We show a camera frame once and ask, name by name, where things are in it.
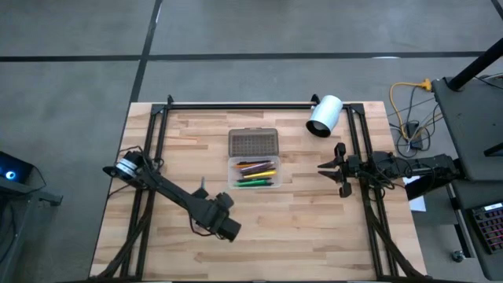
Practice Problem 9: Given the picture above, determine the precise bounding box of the dark grey equipment stand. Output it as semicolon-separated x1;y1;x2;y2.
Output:
0;176;64;283

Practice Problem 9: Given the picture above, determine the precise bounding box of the green marker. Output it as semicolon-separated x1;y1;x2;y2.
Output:
233;179;275;188

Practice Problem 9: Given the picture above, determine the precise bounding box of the purple pen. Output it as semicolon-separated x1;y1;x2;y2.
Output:
240;162;276;173

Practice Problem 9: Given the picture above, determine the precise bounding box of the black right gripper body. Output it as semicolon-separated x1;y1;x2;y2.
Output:
342;156;373;181

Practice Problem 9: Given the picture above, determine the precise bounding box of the white cylindrical lamp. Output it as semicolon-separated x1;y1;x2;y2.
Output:
305;94;345;138

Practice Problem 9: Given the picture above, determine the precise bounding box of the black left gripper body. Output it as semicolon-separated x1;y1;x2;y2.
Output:
198;198;231;231

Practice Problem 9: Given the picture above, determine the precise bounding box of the black pole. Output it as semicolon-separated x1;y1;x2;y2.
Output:
447;37;503;92

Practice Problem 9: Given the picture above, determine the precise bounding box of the black computer with blue light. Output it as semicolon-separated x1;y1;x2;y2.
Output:
0;150;35;185

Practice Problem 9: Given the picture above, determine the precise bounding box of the clear plastic supply box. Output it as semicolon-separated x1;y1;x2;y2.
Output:
226;156;283;190

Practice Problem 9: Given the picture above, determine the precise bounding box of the yellow extension cord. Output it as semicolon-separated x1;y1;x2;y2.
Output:
388;78;433;133

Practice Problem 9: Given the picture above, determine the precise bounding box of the dark grey keyboard desk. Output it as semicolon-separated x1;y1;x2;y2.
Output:
447;178;503;282

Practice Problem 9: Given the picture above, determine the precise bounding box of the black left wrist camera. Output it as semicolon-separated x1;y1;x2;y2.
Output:
217;217;242;242

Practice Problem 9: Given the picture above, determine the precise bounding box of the yellow highlighter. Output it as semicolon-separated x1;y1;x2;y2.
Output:
242;170;278;180

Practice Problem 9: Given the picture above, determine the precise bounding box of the keyboard with red backlight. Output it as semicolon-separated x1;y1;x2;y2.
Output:
466;202;503;255

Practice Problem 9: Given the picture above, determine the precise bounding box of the black desk leg bar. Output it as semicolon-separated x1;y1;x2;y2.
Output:
404;158;467;201

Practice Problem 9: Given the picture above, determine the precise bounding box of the white paper sheet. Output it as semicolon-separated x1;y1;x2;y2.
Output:
402;175;428;213

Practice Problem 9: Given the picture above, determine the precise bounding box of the black power brick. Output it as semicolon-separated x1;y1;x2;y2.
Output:
404;121;424;151

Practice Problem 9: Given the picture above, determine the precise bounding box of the grey supply box lid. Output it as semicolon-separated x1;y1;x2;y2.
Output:
227;127;280;159

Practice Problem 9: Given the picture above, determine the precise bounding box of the black aluminium frame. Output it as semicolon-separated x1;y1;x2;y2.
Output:
88;93;428;282

